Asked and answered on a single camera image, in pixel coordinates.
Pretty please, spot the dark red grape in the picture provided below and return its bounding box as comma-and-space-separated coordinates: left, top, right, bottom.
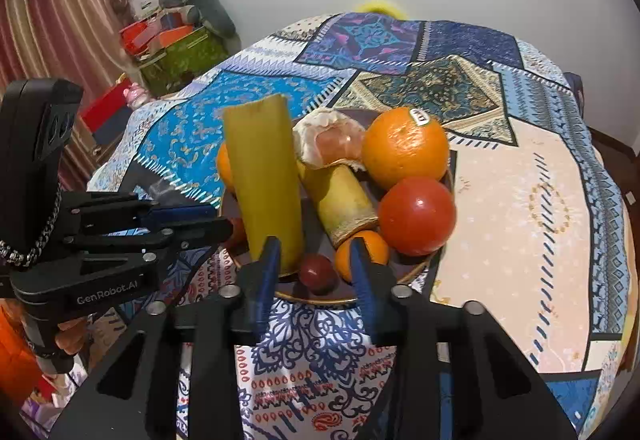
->
298, 254, 336, 293
224, 217, 248, 254

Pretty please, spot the red tomato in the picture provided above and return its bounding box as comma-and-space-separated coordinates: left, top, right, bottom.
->
378, 177, 457, 256

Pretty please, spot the large orange with sticker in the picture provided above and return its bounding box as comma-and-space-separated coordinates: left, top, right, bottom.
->
361, 107, 449, 190

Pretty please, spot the orange sleeve forearm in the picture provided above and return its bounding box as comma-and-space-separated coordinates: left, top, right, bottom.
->
1, 299, 41, 408

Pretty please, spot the person's left hand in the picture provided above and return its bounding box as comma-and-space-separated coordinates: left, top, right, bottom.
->
55, 318, 88, 356

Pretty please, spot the pink toy figure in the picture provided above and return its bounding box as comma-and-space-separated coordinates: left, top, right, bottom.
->
124, 83, 151, 111

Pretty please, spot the green storage box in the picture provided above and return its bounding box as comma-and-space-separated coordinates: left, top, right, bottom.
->
139, 28, 229, 97

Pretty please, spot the patchwork patterned bedspread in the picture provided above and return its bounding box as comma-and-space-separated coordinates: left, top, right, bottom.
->
89, 12, 638, 439

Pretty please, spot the dark purple plate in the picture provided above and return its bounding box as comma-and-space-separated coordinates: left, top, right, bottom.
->
219, 109, 457, 307

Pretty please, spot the grey plush toy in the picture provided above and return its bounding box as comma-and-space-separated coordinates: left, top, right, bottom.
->
158, 0, 236, 40

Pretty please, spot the striped red curtain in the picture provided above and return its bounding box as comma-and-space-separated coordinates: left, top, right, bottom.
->
0, 0, 137, 191

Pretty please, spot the purple backpack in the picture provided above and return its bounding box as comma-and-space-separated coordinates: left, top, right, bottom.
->
564, 72, 585, 115

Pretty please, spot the yellow foam ring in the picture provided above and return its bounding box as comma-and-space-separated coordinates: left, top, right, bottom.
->
354, 0, 409, 20

